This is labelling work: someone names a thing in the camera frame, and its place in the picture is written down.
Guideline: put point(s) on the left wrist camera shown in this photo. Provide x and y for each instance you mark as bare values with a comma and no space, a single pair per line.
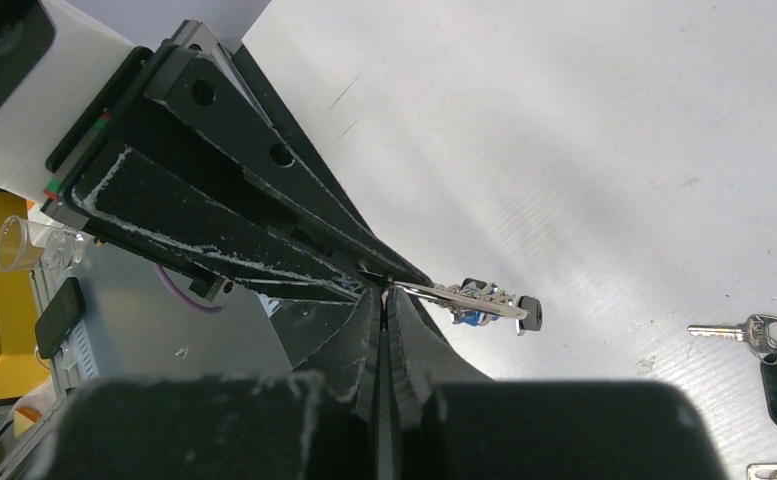
54,61

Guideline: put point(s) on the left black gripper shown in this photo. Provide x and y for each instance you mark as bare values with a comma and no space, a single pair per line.
189,158

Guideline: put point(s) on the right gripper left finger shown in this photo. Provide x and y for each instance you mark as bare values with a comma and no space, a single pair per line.
311,423

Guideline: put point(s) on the silver keyring with keys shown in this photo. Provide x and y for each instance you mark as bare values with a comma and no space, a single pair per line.
477,303

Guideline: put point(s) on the black phone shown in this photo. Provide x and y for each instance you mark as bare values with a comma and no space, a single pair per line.
59,318

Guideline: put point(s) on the clear plastic cup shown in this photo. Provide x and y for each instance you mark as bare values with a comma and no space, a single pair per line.
29,245

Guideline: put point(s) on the key with yellow tag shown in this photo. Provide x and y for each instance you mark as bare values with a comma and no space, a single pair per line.
761,471

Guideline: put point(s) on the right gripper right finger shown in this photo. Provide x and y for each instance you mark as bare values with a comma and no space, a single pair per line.
454,422

